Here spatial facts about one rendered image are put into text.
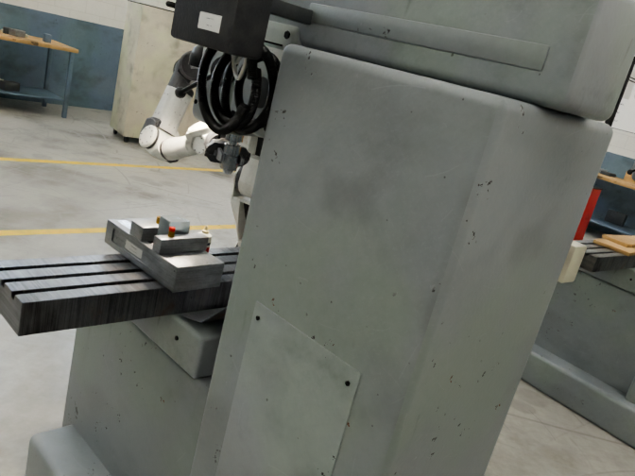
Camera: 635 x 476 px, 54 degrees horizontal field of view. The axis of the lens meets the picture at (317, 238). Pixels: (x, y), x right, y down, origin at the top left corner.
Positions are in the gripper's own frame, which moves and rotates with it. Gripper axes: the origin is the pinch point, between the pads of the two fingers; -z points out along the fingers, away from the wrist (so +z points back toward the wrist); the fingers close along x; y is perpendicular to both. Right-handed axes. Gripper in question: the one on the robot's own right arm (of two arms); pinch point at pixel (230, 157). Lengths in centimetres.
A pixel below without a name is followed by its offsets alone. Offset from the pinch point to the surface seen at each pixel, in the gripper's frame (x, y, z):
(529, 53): 25, -41, -79
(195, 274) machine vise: -7.5, 27.0, -19.9
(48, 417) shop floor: -36, 124, 54
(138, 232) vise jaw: -21.2, 22.8, -5.7
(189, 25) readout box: -22, -32, -40
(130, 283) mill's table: -22.5, 31.6, -19.0
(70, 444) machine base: -29, 103, 12
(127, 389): -17, 72, -3
